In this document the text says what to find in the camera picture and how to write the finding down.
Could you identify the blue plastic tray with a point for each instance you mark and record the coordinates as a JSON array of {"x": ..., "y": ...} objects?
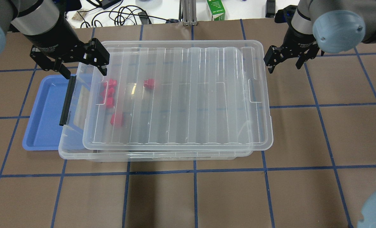
[{"x": 43, "y": 130}]

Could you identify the red block under lid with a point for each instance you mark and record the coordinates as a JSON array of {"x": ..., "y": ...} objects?
[{"x": 149, "y": 84}]

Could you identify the clear plastic box lid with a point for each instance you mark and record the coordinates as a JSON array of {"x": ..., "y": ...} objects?
[{"x": 209, "y": 95}]

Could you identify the black power adapter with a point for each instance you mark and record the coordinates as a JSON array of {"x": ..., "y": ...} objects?
[{"x": 144, "y": 18}]

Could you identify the aluminium frame post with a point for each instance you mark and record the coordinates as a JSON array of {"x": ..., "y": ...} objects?
[{"x": 188, "y": 12}]

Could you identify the black box handle bar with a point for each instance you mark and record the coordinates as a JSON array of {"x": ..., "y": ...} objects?
[{"x": 67, "y": 100}]

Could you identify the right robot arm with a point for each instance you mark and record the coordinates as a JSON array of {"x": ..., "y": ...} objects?
[{"x": 332, "y": 27}]

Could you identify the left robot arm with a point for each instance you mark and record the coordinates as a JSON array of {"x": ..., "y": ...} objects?
[{"x": 54, "y": 41}]

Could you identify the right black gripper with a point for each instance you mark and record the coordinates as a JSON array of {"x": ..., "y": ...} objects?
[{"x": 297, "y": 37}]

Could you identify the green white carton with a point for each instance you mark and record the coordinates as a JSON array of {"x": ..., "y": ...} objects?
[{"x": 216, "y": 10}]

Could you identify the clear plastic storage box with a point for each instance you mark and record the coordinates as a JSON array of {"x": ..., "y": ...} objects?
[{"x": 84, "y": 74}]

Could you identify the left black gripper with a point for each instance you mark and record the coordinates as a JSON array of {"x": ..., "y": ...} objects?
[{"x": 51, "y": 38}]

